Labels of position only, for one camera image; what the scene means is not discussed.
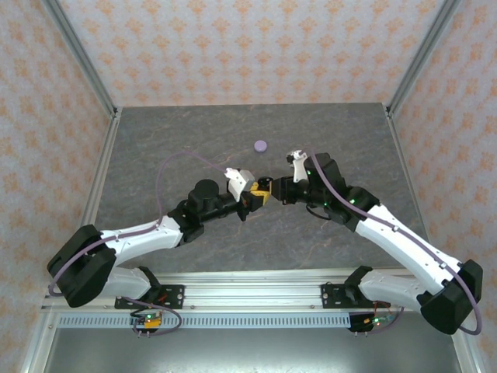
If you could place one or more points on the aluminium mounting rail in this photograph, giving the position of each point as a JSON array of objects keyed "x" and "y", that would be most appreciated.
[{"x": 252, "y": 291}]

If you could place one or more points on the aluminium frame post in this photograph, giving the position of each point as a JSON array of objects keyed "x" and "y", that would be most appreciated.
[
  {"x": 77, "y": 58},
  {"x": 423, "y": 58}
]

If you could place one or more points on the grey metal panel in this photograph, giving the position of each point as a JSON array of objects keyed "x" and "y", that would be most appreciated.
[{"x": 252, "y": 351}]

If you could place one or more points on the black earbud charging case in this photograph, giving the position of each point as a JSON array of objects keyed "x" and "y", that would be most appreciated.
[{"x": 265, "y": 181}]

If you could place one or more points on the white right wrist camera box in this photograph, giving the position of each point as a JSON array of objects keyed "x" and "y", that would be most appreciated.
[{"x": 299, "y": 173}]

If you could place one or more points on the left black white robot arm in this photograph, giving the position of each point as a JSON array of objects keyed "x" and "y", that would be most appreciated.
[{"x": 147, "y": 233}]

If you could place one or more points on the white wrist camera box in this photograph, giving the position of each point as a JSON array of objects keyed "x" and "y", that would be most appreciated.
[
  {"x": 299, "y": 173},
  {"x": 240, "y": 184}
]

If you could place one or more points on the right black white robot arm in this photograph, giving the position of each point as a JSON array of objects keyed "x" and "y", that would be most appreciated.
[{"x": 407, "y": 241}]

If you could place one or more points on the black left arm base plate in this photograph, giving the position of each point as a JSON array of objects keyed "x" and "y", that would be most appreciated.
[{"x": 174, "y": 295}]

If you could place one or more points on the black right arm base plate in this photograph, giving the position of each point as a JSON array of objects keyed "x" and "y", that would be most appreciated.
[{"x": 334, "y": 295}]

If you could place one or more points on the right circuit board green light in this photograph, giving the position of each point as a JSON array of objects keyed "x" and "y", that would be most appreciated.
[{"x": 378, "y": 320}]

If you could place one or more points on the aluminium table side rail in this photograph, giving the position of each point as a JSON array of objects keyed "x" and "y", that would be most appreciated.
[
  {"x": 404, "y": 167},
  {"x": 103, "y": 163}
]

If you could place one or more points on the left circuit board yellow connector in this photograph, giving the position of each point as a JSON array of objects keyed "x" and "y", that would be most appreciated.
[{"x": 149, "y": 320}]

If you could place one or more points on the purple earbud charging case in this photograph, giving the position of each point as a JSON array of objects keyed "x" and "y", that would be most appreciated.
[{"x": 261, "y": 146}]

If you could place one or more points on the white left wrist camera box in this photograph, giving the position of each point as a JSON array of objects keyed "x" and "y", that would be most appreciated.
[{"x": 240, "y": 184}]

